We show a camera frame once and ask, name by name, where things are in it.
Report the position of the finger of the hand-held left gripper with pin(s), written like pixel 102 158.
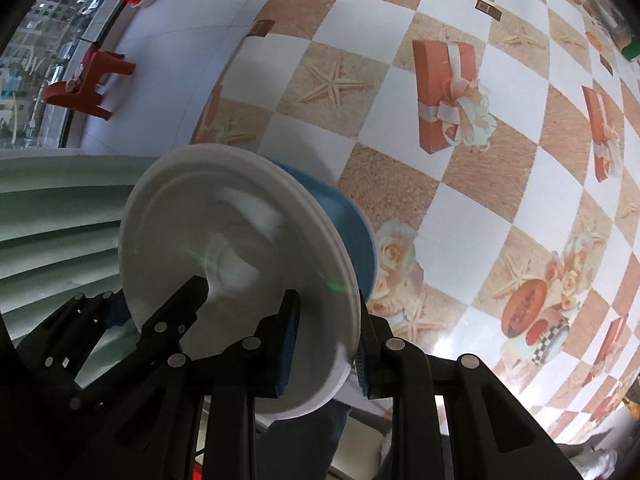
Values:
pixel 85 310
pixel 170 315

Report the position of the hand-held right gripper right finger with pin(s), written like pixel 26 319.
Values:
pixel 362 369

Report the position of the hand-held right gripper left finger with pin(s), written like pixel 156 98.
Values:
pixel 285 350

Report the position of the large white plate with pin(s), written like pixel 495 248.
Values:
pixel 210 220

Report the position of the blue plate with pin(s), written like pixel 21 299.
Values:
pixel 345 225

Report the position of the person's jeans leg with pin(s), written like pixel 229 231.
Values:
pixel 300 445

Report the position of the checkered printed tablecloth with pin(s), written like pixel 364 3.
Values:
pixel 475 185

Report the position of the red plastic stool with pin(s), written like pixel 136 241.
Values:
pixel 85 85

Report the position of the white crumpled bag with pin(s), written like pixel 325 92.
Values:
pixel 602 460

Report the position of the window with street view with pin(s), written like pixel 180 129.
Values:
pixel 42 40

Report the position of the green object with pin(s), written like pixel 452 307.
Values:
pixel 631 45

